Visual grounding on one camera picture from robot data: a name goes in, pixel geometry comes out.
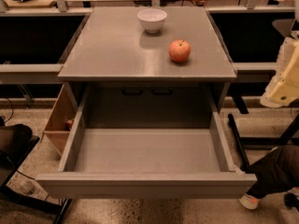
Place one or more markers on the red apple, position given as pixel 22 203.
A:
pixel 179 51

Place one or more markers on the cardboard box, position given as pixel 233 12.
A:
pixel 56 128

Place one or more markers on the white orange sneaker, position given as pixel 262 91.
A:
pixel 249 202

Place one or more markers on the grey top drawer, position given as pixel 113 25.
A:
pixel 148 143

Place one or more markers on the grey rail right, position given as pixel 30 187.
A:
pixel 254 72

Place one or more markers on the red item in box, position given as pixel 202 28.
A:
pixel 69 124

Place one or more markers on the grey rail left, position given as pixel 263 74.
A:
pixel 29 73

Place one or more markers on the grey rail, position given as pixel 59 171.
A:
pixel 29 73
pixel 254 72

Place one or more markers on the grey drawer cabinet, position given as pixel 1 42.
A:
pixel 135 83

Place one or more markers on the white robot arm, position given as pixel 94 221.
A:
pixel 283 87

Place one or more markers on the person's dark trouser leg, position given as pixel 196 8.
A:
pixel 276 172

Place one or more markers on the white ceramic bowl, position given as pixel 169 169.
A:
pixel 152 19

